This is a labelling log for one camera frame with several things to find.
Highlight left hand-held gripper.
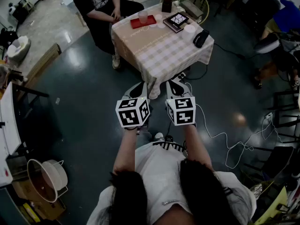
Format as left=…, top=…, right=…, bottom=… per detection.
left=115, top=81, right=151, bottom=128

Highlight gold wire chair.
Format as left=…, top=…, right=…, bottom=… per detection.
left=185, top=0, right=210, bottom=25

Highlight table with checked tablecloth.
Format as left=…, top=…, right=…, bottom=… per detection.
left=111, top=2, right=215, bottom=100

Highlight white desk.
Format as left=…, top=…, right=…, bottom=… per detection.
left=0, top=82, right=23, bottom=187

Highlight person's left forearm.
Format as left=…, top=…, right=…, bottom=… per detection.
left=112, top=127, right=139, bottom=176

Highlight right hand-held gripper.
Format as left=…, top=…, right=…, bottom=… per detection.
left=165, top=80, right=196, bottom=126

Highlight white power strip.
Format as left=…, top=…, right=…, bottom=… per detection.
left=172, top=71, right=187, bottom=82

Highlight black metal frame chair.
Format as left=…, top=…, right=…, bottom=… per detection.
left=267, top=90, right=300, bottom=145
left=243, top=145, right=295, bottom=180

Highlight translucent cup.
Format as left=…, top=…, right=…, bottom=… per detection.
left=137, top=10, right=149, bottom=24

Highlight white round lid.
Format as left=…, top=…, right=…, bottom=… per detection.
left=182, top=24, right=196, bottom=41

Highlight person's blue jeans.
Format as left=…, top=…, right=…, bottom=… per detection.
left=138, top=130, right=154, bottom=150

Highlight white cable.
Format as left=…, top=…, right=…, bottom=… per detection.
left=191, top=83, right=282, bottom=170

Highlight black cable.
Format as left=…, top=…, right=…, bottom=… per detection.
left=212, top=42, right=258, bottom=60

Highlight grey tissue box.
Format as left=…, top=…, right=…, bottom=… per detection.
left=180, top=0, right=204, bottom=20

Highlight red tray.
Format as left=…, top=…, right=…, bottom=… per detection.
left=130, top=15, right=157, bottom=30

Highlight dark brown box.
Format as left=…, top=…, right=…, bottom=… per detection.
left=161, top=0, right=173, bottom=14

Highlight cardboard box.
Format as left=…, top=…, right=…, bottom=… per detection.
left=11, top=179, right=68, bottom=222

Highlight yellow board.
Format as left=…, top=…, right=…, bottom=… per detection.
left=254, top=186, right=288, bottom=225

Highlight person's white shirt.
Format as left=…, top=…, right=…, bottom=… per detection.
left=86, top=141, right=257, bottom=225

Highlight brown book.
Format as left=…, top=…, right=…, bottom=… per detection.
left=163, top=12, right=195, bottom=34

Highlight black speaker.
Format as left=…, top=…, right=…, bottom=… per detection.
left=193, top=29, right=210, bottom=48

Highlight black tablet with cracked pattern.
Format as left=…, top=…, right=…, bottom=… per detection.
left=170, top=12, right=189, bottom=28

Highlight white pet bed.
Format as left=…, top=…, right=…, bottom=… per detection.
left=6, top=36, right=31, bottom=62

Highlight black metal frame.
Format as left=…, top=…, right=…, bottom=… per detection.
left=11, top=83, right=50, bottom=117

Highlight wooden plank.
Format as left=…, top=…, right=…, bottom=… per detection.
left=24, top=43, right=62, bottom=89

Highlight person's right forearm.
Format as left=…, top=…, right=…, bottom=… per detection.
left=182, top=124, right=214, bottom=171

